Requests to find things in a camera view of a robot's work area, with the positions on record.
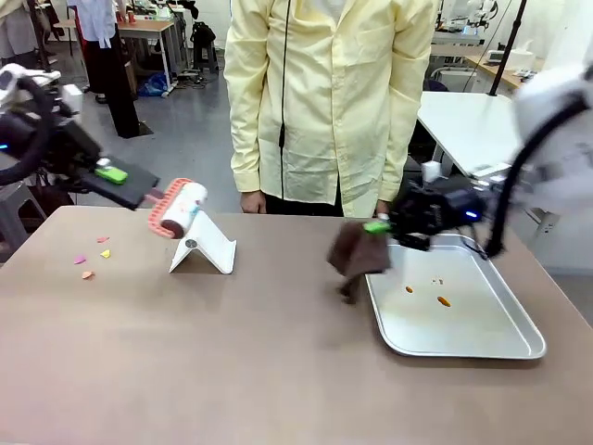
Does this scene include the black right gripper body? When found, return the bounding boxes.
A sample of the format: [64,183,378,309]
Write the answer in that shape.
[393,184,486,238]

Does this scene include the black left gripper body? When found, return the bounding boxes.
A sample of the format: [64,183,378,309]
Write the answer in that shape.
[0,110,104,185]

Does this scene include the brown cleaning cloth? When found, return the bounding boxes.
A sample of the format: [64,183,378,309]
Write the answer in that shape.
[326,221,393,306]

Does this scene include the person's right hand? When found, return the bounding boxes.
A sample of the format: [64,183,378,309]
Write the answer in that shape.
[239,189,268,215]

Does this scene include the dark brown bag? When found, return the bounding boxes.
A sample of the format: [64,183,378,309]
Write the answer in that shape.
[20,171,78,222]

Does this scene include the black trousers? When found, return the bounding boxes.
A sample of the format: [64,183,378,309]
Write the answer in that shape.
[263,192,347,218]

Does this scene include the white background table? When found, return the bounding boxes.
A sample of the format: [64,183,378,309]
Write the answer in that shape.
[416,90,527,180]

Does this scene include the grey stool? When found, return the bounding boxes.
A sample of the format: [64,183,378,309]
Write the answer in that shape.
[0,178,47,263]

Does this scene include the silver metal tray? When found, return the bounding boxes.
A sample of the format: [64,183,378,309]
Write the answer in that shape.
[364,233,548,361]

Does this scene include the blue plastic bag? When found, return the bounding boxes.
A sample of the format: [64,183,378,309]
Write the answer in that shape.
[136,71,168,98]

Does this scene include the person in white coat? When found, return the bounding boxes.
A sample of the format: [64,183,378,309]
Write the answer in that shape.
[67,0,140,138]

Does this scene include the person in yellow coat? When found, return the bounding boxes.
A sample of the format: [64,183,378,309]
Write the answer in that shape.
[223,0,439,219]

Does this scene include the person in beige coat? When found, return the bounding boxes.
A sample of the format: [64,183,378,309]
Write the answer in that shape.
[0,0,45,70]

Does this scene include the white lint roller stand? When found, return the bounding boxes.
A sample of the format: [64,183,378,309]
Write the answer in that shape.
[168,210,238,275]

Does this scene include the wooden background table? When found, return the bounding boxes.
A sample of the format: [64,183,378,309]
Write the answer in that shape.
[115,18,180,98]

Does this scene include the wooden background desk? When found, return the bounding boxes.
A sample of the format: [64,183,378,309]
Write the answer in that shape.
[462,53,548,92]

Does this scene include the black stool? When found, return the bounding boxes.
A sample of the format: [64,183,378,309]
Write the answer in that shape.
[189,20,219,75]

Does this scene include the black tripod pole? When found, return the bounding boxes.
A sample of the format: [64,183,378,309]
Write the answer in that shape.
[490,0,529,96]

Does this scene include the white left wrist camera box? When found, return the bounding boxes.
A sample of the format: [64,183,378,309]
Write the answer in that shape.
[55,83,84,117]

